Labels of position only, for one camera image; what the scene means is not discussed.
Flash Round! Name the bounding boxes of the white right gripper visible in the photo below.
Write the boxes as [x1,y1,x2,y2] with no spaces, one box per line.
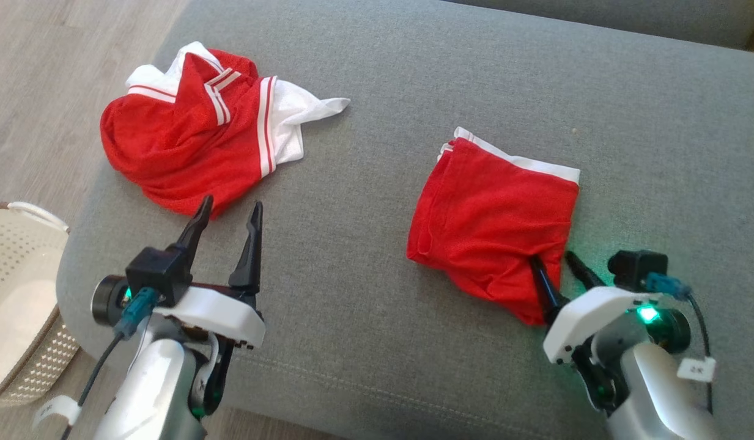
[530,251,691,366]

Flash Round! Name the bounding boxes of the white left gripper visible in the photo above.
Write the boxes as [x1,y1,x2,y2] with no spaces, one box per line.
[153,194,266,350]

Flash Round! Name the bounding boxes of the red shorts with white hem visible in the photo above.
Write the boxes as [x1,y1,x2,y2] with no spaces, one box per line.
[406,126,582,326]

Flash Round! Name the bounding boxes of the red jersey with white sleeves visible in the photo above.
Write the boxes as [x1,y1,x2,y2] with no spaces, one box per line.
[100,42,352,219]

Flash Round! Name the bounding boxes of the cream perforated laundry basket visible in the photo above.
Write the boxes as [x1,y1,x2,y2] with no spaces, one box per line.
[0,202,81,408]

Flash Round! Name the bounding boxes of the large grey sofa cushion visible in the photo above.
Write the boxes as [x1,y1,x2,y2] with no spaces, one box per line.
[56,0,754,440]

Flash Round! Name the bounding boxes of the right arm cable, teal plug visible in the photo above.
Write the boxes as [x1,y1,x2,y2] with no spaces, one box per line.
[645,273,715,416]

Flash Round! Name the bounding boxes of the arm cable, teal plug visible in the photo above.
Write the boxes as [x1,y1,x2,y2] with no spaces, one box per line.
[645,273,715,416]
[60,286,160,440]

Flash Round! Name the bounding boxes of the left arm cable, teal plug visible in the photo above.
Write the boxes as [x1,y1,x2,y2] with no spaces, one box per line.
[60,286,160,440]

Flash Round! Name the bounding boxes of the white right cable tag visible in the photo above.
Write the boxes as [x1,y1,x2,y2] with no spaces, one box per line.
[678,356,717,383]

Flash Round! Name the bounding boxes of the white cable tag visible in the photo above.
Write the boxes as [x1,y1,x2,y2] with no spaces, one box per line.
[678,356,717,383]
[33,395,83,430]

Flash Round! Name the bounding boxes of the white left cable tag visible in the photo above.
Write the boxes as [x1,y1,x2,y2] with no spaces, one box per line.
[33,395,83,430]

